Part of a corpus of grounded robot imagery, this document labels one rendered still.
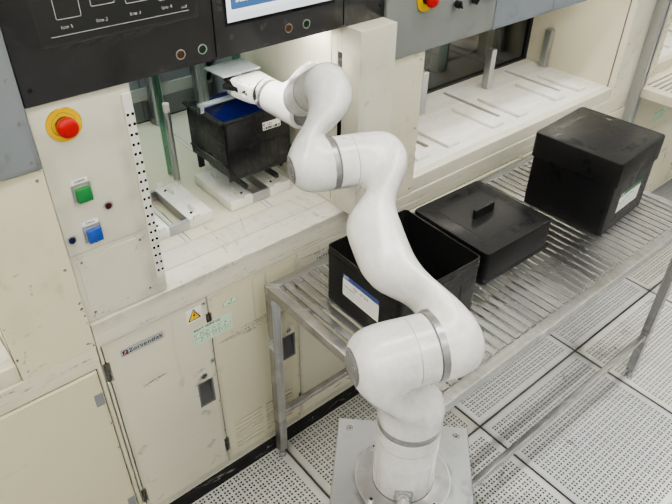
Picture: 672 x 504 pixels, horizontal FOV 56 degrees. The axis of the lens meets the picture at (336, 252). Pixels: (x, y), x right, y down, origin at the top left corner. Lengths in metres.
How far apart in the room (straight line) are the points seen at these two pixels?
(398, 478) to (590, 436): 1.38
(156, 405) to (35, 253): 0.62
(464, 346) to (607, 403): 1.67
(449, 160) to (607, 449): 1.16
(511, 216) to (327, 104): 0.87
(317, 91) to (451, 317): 0.50
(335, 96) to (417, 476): 0.72
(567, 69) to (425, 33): 1.28
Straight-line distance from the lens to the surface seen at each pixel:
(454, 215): 1.89
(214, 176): 1.98
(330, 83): 1.24
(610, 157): 2.01
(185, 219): 1.80
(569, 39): 2.98
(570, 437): 2.51
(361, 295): 1.57
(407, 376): 1.02
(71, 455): 1.81
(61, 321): 1.53
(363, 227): 1.11
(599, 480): 2.44
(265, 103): 1.64
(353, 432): 1.42
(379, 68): 1.67
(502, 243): 1.81
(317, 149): 1.17
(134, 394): 1.77
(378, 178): 1.17
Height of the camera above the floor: 1.89
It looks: 37 degrees down
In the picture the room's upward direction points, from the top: 1 degrees clockwise
